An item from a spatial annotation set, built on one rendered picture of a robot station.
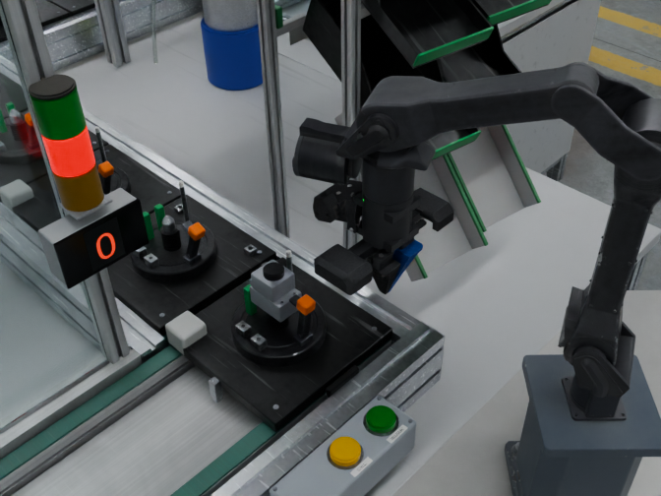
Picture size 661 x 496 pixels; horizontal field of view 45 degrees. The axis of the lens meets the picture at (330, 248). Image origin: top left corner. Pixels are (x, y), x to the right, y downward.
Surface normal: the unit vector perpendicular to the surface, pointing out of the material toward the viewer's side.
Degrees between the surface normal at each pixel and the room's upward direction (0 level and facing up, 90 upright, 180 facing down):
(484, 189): 45
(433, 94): 8
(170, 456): 0
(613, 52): 0
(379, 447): 0
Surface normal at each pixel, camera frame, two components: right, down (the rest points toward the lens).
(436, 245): 0.40, -0.17
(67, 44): 0.72, 0.44
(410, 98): -0.15, -0.78
